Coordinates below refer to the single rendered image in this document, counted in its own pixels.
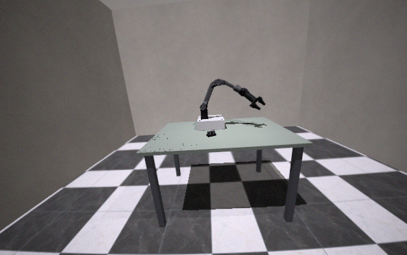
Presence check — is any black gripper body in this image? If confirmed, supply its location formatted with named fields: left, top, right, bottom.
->
left=249, top=96, right=260, bottom=106

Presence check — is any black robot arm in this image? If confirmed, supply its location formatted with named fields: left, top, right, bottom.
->
left=200, top=79, right=253, bottom=120

